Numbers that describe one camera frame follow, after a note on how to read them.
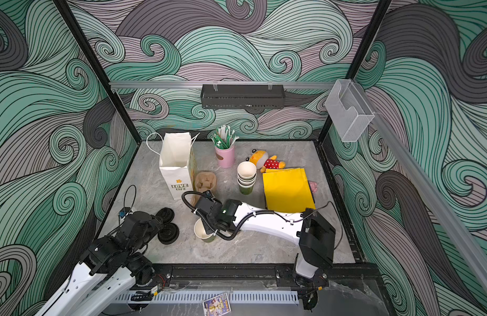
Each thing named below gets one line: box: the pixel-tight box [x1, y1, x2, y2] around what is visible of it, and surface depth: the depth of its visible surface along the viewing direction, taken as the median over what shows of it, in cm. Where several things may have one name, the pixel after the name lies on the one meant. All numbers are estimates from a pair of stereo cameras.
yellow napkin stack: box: [261, 167, 316, 214], surface depth 94 cm
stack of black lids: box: [157, 222, 180, 245], surface depth 83 cm
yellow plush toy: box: [245, 148, 286, 174], surface depth 105 cm
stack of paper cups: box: [236, 161, 258, 195], surface depth 87 cm
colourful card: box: [202, 292, 232, 316], surface depth 67 cm
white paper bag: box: [146, 131, 201, 201], surface depth 89 cm
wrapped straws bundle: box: [211, 125, 240, 150], surface depth 100 cm
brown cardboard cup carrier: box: [194, 171, 217, 193], surface depth 97 cm
